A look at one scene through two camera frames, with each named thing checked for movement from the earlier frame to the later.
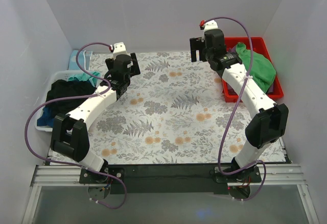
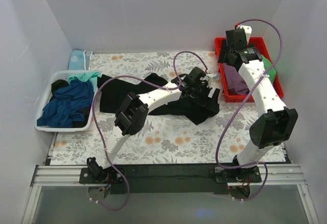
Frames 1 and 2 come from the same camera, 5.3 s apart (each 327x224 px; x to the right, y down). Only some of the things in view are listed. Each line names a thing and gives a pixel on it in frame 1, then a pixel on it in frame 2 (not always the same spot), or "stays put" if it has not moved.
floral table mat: x=178 y=111 stays put
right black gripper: x=194 y=46 → x=226 y=56
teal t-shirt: x=86 y=76 stays put
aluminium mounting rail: x=276 y=175 stays put
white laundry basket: x=56 y=75 stays put
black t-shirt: x=63 y=88 → x=113 y=91
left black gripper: x=135 y=64 → x=208 y=92
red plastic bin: x=258 y=44 stays put
